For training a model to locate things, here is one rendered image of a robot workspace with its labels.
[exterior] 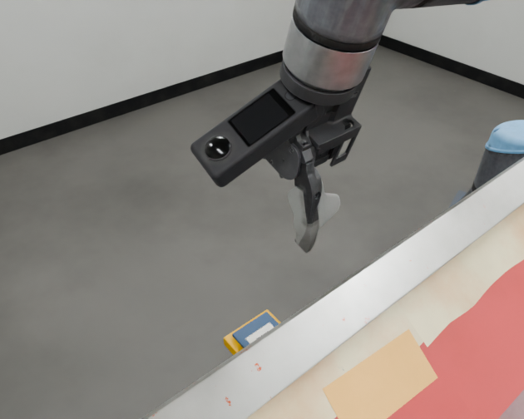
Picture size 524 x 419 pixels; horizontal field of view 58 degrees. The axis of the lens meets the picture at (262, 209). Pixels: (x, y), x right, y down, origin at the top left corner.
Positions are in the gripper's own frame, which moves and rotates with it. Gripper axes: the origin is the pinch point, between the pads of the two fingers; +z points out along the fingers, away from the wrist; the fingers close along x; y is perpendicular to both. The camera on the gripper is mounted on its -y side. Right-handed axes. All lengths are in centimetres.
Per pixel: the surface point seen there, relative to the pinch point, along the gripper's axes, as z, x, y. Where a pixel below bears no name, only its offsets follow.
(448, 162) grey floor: 171, 50, 246
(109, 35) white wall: 171, 266, 104
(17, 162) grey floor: 226, 230, 13
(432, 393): -5.4, -26.2, -2.4
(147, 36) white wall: 178, 264, 134
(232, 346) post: 56, 1, 6
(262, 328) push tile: 54, 0, 13
